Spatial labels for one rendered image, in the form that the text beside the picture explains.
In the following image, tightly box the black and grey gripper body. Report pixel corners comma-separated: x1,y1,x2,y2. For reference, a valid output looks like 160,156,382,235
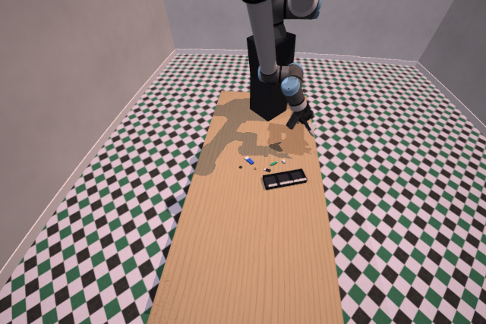
298,101,315,124

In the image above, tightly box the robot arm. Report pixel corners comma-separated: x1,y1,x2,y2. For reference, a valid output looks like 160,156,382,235
242,0,322,130

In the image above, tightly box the black rack of three labelled bins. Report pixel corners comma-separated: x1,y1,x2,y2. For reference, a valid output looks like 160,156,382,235
263,168,308,190

